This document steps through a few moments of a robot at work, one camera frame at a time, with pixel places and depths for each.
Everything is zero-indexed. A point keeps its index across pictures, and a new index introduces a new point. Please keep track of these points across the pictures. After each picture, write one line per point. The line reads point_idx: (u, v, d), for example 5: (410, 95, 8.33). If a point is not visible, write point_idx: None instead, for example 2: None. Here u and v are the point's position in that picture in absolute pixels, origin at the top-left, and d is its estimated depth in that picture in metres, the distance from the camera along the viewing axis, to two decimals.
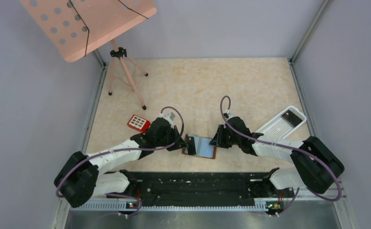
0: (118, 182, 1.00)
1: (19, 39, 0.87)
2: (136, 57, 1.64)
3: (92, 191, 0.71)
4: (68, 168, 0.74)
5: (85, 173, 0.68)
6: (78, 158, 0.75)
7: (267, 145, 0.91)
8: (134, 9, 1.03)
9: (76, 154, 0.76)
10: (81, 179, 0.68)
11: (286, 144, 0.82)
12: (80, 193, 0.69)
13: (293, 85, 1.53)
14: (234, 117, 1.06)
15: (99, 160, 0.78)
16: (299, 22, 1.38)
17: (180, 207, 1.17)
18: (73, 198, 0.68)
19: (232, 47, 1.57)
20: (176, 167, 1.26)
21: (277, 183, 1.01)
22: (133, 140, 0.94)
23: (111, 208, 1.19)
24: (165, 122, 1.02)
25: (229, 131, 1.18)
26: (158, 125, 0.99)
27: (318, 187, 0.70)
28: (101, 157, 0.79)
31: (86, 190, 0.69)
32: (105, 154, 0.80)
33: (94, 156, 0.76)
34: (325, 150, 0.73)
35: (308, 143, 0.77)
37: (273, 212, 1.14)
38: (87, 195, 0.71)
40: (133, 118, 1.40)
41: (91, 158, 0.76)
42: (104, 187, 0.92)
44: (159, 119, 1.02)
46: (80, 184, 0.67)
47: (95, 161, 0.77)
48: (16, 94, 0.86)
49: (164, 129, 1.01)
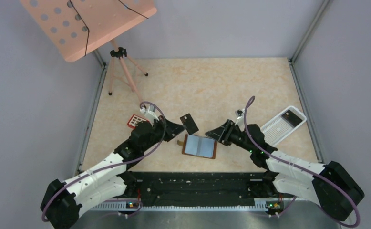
0: (112, 192, 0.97)
1: (19, 38, 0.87)
2: (136, 57, 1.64)
3: (76, 214, 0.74)
4: (49, 195, 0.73)
5: (62, 203, 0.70)
6: (56, 187, 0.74)
7: (283, 164, 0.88)
8: (134, 9, 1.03)
9: (53, 182, 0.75)
10: (61, 208, 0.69)
11: (305, 167, 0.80)
12: (65, 220, 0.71)
13: (294, 85, 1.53)
14: (255, 126, 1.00)
15: (77, 185, 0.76)
16: (299, 22, 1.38)
17: (180, 207, 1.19)
18: (57, 224, 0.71)
19: (232, 47, 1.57)
20: (176, 167, 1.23)
21: (281, 187, 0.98)
22: (117, 153, 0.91)
23: (111, 207, 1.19)
24: (147, 129, 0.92)
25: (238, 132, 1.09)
26: (138, 134, 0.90)
27: (337, 213, 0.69)
28: (79, 182, 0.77)
31: (68, 217, 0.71)
32: (83, 178, 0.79)
33: (71, 183, 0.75)
34: (345, 176, 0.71)
35: (330, 168, 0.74)
37: (273, 212, 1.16)
38: (74, 218, 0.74)
40: (133, 118, 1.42)
41: (68, 186, 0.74)
42: (95, 201, 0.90)
44: (139, 125, 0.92)
46: (59, 214, 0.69)
47: (72, 188, 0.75)
48: (16, 94, 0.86)
49: (146, 137, 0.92)
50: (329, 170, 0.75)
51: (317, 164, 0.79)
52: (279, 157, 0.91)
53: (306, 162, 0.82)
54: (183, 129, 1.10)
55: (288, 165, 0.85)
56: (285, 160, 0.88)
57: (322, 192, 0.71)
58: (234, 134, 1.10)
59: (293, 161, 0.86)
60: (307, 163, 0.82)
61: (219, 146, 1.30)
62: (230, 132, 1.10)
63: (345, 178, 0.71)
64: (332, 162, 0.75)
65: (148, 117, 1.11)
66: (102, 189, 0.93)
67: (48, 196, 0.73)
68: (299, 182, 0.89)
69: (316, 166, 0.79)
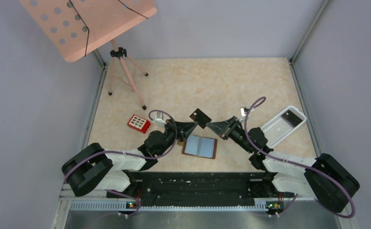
0: (119, 181, 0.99)
1: (19, 39, 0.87)
2: (136, 57, 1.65)
3: (96, 184, 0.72)
4: (85, 156, 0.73)
5: (97, 164, 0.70)
6: (96, 149, 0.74)
7: (279, 162, 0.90)
8: (134, 9, 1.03)
9: (94, 144, 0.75)
10: (95, 168, 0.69)
11: (299, 162, 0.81)
12: (87, 184, 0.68)
13: (293, 85, 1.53)
14: (258, 129, 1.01)
15: (113, 156, 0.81)
16: (299, 21, 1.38)
17: (180, 207, 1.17)
18: (79, 186, 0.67)
19: (231, 47, 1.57)
20: (176, 166, 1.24)
21: (280, 186, 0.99)
22: (140, 150, 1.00)
23: (111, 207, 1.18)
24: (159, 138, 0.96)
25: (239, 131, 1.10)
26: (150, 143, 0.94)
27: (334, 205, 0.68)
28: (115, 154, 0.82)
31: (91, 182, 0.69)
32: (118, 153, 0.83)
33: (111, 151, 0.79)
34: (338, 167, 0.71)
35: (321, 161, 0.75)
37: (273, 211, 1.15)
38: (92, 187, 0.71)
40: (133, 118, 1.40)
41: (108, 151, 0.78)
42: (107, 182, 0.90)
44: (151, 135, 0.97)
46: (91, 173, 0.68)
47: (110, 155, 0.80)
48: (15, 95, 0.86)
49: (158, 146, 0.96)
50: (321, 162, 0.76)
51: (310, 160, 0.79)
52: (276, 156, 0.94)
53: (300, 158, 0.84)
54: (193, 125, 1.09)
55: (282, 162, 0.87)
56: (281, 157, 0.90)
57: (314, 185, 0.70)
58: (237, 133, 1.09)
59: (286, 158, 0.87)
60: (301, 159, 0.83)
61: (219, 146, 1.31)
62: (232, 128, 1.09)
63: (339, 169, 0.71)
64: (323, 155, 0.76)
65: (160, 125, 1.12)
66: (114, 173, 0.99)
67: (82, 157, 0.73)
68: (295, 180, 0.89)
69: (308, 160, 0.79)
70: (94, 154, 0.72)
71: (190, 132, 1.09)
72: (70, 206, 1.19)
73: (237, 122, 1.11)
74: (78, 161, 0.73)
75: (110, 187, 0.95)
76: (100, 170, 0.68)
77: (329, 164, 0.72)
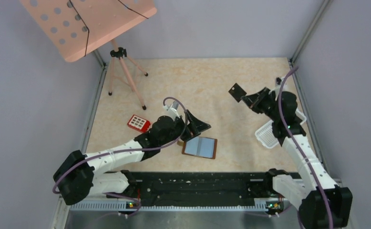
0: (117, 183, 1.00)
1: (19, 39, 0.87)
2: (136, 57, 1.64)
3: (87, 191, 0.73)
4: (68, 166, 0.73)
5: (81, 175, 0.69)
6: (77, 158, 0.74)
7: (298, 153, 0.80)
8: (134, 9, 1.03)
9: (74, 152, 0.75)
10: (78, 178, 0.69)
11: (317, 175, 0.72)
12: (76, 192, 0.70)
13: (293, 85, 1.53)
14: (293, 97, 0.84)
15: (97, 161, 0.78)
16: (299, 21, 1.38)
17: (180, 207, 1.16)
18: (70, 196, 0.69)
19: (232, 47, 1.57)
20: (176, 166, 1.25)
21: (277, 185, 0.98)
22: (137, 140, 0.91)
23: (111, 207, 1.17)
24: (170, 123, 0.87)
25: (270, 101, 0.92)
26: (159, 128, 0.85)
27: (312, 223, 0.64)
28: (100, 158, 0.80)
31: (79, 192, 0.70)
32: (103, 156, 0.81)
33: (93, 158, 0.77)
34: (347, 205, 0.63)
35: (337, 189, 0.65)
37: (273, 211, 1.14)
38: (83, 194, 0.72)
40: (133, 118, 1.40)
41: (89, 160, 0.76)
42: (102, 187, 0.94)
44: (161, 119, 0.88)
46: (76, 184, 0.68)
47: (92, 162, 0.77)
48: (16, 94, 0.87)
49: (166, 132, 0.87)
50: (335, 190, 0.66)
51: (331, 181, 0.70)
52: (301, 144, 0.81)
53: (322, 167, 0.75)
54: (206, 127, 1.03)
55: (302, 159, 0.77)
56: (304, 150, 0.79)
57: (310, 200, 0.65)
58: (264, 102, 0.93)
59: (310, 155, 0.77)
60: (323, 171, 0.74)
61: (219, 146, 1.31)
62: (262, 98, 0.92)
63: (345, 207, 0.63)
64: (346, 188, 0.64)
65: (169, 113, 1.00)
66: (110, 177, 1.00)
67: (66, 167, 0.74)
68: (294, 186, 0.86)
69: (329, 180, 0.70)
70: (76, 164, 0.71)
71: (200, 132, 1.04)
72: (70, 207, 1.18)
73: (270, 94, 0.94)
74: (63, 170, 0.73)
75: (108, 190, 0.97)
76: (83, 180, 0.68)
77: (342, 201, 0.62)
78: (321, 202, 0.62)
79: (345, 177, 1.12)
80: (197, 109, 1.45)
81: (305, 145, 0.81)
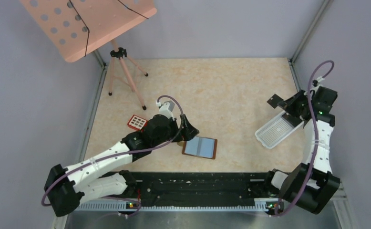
0: (114, 188, 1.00)
1: (19, 39, 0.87)
2: (136, 57, 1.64)
3: (77, 202, 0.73)
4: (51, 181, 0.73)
5: (61, 191, 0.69)
6: (58, 172, 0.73)
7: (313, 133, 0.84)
8: (134, 9, 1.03)
9: (55, 167, 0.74)
10: (60, 194, 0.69)
11: (317, 157, 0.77)
12: (63, 207, 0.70)
13: (293, 85, 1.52)
14: (329, 90, 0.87)
15: (77, 175, 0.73)
16: (299, 22, 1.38)
17: (180, 207, 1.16)
18: (58, 211, 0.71)
19: (232, 47, 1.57)
20: (176, 167, 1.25)
21: (275, 179, 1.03)
22: (123, 142, 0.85)
23: (111, 208, 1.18)
24: (164, 121, 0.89)
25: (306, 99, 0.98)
26: (154, 124, 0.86)
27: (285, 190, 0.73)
28: (81, 170, 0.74)
31: (67, 204, 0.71)
32: (85, 167, 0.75)
33: (72, 172, 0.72)
34: (327, 192, 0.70)
35: (325, 176, 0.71)
37: (273, 212, 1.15)
38: (72, 206, 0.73)
40: (133, 118, 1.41)
41: (69, 173, 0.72)
42: (97, 193, 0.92)
44: (156, 117, 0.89)
46: (59, 201, 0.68)
47: (73, 175, 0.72)
48: (16, 94, 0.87)
49: (160, 130, 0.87)
50: (325, 177, 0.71)
51: (327, 167, 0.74)
52: (322, 130, 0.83)
53: (326, 154, 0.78)
54: (196, 132, 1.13)
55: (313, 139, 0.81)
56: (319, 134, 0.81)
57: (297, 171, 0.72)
58: (300, 102, 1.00)
59: (321, 140, 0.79)
60: (325, 156, 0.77)
61: (219, 146, 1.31)
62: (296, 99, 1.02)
63: (324, 193, 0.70)
64: (337, 178, 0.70)
65: (161, 112, 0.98)
66: (105, 182, 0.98)
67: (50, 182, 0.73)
68: None
69: (325, 165, 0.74)
70: (56, 182, 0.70)
71: (190, 136, 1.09)
72: None
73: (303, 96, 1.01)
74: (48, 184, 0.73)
75: (103, 194, 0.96)
76: (64, 197, 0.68)
77: (325, 186, 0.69)
78: (304, 174, 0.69)
79: (345, 178, 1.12)
80: (197, 109, 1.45)
81: (324, 133, 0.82)
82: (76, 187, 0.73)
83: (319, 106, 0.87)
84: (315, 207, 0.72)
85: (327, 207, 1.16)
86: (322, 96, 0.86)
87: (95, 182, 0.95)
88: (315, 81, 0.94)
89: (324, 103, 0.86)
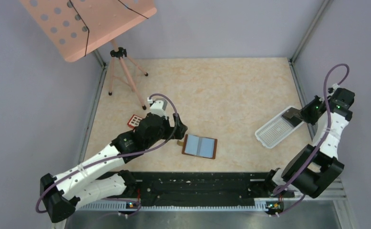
0: (112, 190, 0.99)
1: (19, 38, 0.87)
2: (136, 57, 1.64)
3: (71, 209, 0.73)
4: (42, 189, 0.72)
5: (52, 201, 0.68)
6: (47, 182, 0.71)
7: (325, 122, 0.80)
8: (133, 9, 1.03)
9: (45, 176, 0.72)
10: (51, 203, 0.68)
11: (325, 142, 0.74)
12: (57, 214, 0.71)
13: (293, 85, 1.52)
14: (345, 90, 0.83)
15: (66, 183, 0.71)
16: (299, 21, 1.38)
17: (180, 207, 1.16)
18: (54, 218, 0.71)
19: (232, 47, 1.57)
20: (176, 167, 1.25)
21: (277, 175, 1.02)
22: (113, 145, 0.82)
23: (111, 207, 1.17)
24: (157, 121, 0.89)
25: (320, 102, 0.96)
26: (146, 124, 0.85)
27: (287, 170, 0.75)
28: (70, 178, 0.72)
31: (61, 211, 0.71)
32: (73, 175, 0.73)
33: (60, 181, 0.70)
34: (329, 177, 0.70)
35: (330, 161, 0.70)
37: (273, 212, 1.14)
38: (68, 213, 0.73)
40: (133, 118, 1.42)
41: (57, 183, 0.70)
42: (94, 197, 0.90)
44: (149, 117, 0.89)
46: (51, 209, 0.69)
47: (62, 184, 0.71)
48: (16, 94, 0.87)
49: (153, 130, 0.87)
50: (329, 162, 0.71)
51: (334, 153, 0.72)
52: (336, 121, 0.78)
53: (336, 142, 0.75)
54: (184, 129, 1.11)
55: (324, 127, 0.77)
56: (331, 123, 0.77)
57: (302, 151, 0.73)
58: (315, 105, 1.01)
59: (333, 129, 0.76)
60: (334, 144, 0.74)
61: (219, 146, 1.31)
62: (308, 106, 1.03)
63: (326, 178, 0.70)
64: (341, 164, 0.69)
65: (153, 109, 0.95)
66: (101, 185, 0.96)
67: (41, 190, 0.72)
68: None
69: (332, 151, 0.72)
70: (46, 192, 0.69)
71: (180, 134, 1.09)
72: None
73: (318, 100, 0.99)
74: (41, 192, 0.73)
75: (100, 197, 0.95)
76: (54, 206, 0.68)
77: (327, 170, 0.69)
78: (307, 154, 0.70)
79: (345, 177, 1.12)
80: (197, 109, 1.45)
81: (338, 125, 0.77)
82: (66, 195, 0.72)
83: (334, 102, 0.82)
84: (314, 192, 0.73)
85: (327, 206, 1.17)
86: (339, 95, 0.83)
87: (92, 185, 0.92)
88: (331, 88, 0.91)
89: (341, 101, 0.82)
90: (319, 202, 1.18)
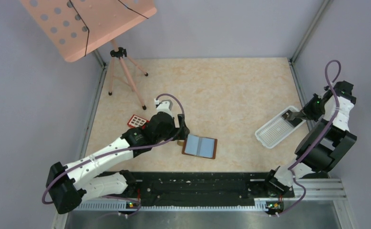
0: (114, 186, 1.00)
1: (19, 38, 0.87)
2: (136, 57, 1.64)
3: (77, 201, 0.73)
4: (52, 177, 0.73)
5: (62, 189, 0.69)
6: (58, 170, 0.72)
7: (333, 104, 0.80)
8: (134, 9, 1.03)
9: (56, 165, 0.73)
10: (60, 192, 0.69)
11: (337, 119, 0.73)
12: (65, 204, 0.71)
13: (293, 85, 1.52)
14: (345, 82, 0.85)
15: (78, 171, 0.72)
16: (298, 22, 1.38)
17: (180, 207, 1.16)
18: (60, 209, 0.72)
19: (232, 47, 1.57)
20: (176, 167, 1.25)
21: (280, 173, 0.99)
22: (124, 139, 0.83)
23: (111, 208, 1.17)
24: (168, 118, 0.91)
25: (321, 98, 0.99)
26: (159, 120, 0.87)
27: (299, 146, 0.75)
28: (81, 167, 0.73)
31: (68, 201, 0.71)
32: (85, 164, 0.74)
33: (72, 169, 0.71)
34: (341, 150, 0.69)
35: (341, 134, 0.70)
37: (273, 212, 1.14)
38: (73, 205, 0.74)
40: (133, 118, 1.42)
41: (68, 171, 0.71)
42: (97, 192, 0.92)
44: (160, 113, 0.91)
46: (59, 198, 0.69)
47: (73, 173, 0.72)
48: (16, 95, 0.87)
49: (164, 126, 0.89)
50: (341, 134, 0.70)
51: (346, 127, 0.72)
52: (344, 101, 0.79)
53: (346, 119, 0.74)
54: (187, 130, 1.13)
55: (334, 107, 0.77)
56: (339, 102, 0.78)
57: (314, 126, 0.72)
58: (315, 101, 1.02)
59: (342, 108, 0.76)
60: (344, 119, 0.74)
61: (219, 146, 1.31)
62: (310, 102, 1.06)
63: (339, 153, 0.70)
64: (354, 136, 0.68)
65: (159, 110, 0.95)
66: (106, 182, 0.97)
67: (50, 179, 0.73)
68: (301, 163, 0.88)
69: (344, 125, 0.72)
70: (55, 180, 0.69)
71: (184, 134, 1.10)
72: None
73: (318, 98, 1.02)
74: (49, 181, 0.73)
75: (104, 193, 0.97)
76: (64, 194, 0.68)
77: (340, 144, 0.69)
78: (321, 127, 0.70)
79: (345, 178, 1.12)
80: (197, 109, 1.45)
81: (345, 106, 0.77)
82: (76, 184, 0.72)
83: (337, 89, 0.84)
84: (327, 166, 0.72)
85: (327, 206, 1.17)
86: (340, 85, 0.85)
87: (96, 181, 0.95)
88: None
89: (342, 90, 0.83)
90: (319, 202, 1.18)
